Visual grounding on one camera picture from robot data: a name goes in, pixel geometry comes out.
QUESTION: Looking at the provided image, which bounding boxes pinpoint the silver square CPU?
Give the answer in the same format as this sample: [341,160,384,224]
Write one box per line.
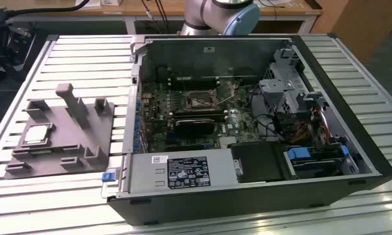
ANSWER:
[24,126,52,143]

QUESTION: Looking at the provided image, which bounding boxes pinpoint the CPU socket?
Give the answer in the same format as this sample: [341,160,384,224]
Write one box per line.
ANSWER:
[187,91,221,110]

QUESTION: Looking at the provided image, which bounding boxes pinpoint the grey plastic parts rack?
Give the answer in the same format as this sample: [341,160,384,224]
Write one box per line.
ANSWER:
[2,83,117,181]

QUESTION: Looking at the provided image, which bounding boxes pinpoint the wooden desk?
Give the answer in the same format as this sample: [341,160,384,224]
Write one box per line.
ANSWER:
[0,0,324,35]

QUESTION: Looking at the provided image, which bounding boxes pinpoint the black RAM sticks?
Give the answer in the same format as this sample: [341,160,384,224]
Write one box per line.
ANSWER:
[169,75,219,90]
[171,110,225,121]

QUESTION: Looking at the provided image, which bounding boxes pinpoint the grey power supply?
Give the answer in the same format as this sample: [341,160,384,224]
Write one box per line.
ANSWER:
[117,148,241,194]

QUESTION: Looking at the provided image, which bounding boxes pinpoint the thin metal locking lever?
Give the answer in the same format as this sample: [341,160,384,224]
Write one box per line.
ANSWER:
[216,90,241,104]

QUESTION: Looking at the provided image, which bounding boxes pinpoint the black power supply label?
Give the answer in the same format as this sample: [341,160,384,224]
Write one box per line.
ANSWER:
[167,156,212,189]

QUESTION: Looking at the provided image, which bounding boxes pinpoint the green motherboard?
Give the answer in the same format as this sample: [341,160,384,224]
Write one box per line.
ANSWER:
[138,78,260,153]

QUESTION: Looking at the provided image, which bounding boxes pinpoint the silver chipset heat sink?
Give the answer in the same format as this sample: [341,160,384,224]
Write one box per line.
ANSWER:
[219,137,237,148]

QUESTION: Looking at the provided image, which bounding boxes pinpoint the grey metal drive cage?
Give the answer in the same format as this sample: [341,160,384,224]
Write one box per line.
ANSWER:
[257,48,325,115]

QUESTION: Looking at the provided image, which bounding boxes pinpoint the black open PC case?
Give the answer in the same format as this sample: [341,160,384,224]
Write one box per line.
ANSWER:
[105,34,392,226]

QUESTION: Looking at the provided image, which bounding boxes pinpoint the hard disk in blue carrier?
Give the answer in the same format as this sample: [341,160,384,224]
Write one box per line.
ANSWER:
[284,144,351,179]

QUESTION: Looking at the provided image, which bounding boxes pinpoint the wooden cabinet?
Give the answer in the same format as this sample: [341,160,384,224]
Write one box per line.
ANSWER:
[309,0,392,65]

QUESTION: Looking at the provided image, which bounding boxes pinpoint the thick black hose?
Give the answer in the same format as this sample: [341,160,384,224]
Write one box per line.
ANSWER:
[2,0,94,17]

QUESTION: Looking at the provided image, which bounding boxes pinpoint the thin hanging cables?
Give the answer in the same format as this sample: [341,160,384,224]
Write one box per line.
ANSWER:
[141,0,171,35]

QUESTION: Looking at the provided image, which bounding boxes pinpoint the black cable in case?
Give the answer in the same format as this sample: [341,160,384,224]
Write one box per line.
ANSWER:
[253,114,289,143]

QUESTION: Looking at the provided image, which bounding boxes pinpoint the black desk cable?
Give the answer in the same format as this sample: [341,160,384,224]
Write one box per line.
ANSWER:
[259,0,301,23]

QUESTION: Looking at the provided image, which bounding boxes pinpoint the yellow red wire bundle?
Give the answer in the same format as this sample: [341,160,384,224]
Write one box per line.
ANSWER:
[293,107,333,145]

